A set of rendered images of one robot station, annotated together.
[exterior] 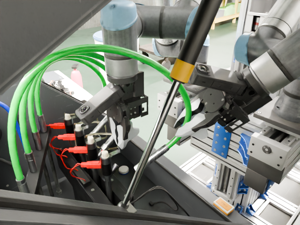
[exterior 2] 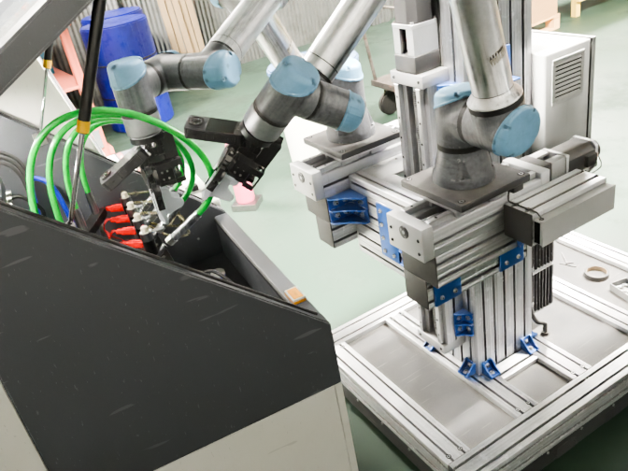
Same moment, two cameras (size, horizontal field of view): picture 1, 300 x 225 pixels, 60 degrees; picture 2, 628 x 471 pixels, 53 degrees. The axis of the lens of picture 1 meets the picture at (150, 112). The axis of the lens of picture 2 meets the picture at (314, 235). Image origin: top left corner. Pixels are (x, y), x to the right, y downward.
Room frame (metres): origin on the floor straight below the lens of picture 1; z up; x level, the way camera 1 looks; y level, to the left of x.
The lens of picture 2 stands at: (-0.57, -0.61, 1.72)
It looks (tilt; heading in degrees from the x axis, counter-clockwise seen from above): 29 degrees down; 17
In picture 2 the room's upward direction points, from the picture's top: 11 degrees counter-clockwise
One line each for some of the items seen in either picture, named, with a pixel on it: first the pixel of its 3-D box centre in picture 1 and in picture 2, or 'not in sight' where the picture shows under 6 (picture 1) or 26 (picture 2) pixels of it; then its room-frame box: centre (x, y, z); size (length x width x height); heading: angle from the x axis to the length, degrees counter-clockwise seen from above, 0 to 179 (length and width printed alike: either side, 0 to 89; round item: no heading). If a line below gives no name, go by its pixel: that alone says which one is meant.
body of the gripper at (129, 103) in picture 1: (125, 95); (157, 158); (0.57, 0.06, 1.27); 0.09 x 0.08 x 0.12; 128
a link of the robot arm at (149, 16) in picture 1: (139, 21); (168, 72); (0.66, 0.03, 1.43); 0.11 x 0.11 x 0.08; 77
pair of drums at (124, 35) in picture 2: not in sight; (126, 65); (5.13, 2.76, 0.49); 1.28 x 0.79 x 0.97; 44
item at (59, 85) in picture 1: (59, 87); not in sight; (1.20, 0.46, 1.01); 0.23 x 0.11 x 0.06; 38
